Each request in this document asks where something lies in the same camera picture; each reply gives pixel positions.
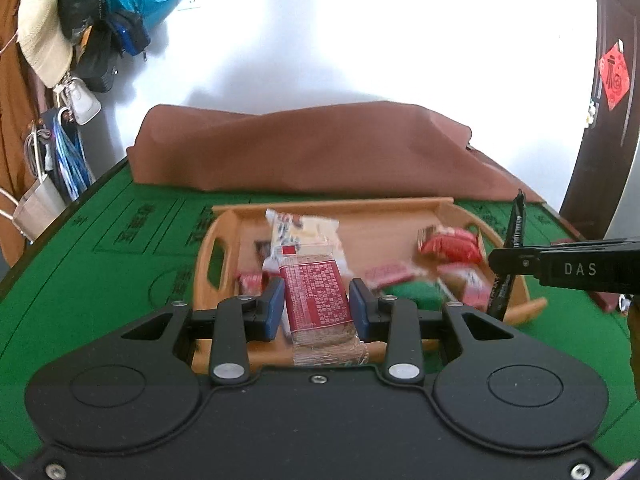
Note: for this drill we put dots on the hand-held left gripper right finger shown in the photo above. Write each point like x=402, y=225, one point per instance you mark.
x=360, y=310

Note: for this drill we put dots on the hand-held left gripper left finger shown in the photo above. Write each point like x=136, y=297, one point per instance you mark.
x=275, y=310

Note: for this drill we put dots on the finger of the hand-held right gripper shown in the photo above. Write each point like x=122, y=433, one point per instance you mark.
x=520, y=260

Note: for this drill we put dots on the red label grain bar packet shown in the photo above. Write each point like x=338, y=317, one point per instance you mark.
x=315, y=305

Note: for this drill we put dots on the black stick packet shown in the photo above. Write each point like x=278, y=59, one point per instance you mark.
x=517, y=215

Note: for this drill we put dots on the red nut snack packet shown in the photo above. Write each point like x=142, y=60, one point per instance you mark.
x=450, y=247

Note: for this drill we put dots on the wooden tray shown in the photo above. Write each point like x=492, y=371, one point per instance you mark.
x=380, y=240

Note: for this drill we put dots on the small red snack packet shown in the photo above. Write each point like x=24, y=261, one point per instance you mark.
x=251, y=283

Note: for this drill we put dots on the flat red snack packet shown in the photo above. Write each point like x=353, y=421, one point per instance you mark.
x=390, y=275

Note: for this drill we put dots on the red white snack packet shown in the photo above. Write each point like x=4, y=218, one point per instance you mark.
x=470, y=285

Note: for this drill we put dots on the green snack packet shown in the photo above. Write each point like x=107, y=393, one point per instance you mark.
x=415, y=295

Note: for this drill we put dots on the dark brown door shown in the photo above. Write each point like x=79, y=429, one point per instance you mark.
x=590, y=170

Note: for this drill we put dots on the white flower decoration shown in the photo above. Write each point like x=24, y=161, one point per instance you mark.
x=589, y=114

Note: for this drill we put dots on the brown cloth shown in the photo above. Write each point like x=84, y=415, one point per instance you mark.
x=300, y=150

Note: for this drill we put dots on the red door decoration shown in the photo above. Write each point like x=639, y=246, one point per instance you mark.
x=615, y=77

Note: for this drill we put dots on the white paper bag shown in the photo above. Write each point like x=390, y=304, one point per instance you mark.
x=37, y=205

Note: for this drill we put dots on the small white bag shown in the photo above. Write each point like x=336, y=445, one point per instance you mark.
x=82, y=102

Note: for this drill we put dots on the dark blue pouch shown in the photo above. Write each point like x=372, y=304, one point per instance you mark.
x=129, y=35

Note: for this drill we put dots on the straw hat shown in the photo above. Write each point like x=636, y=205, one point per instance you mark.
x=42, y=35

